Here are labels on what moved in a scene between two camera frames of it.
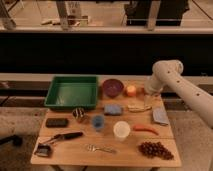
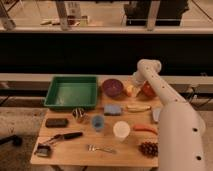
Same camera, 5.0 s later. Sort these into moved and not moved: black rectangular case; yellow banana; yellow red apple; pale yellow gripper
Moved: pale yellow gripper
Not moved: yellow banana; yellow red apple; black rectangular case
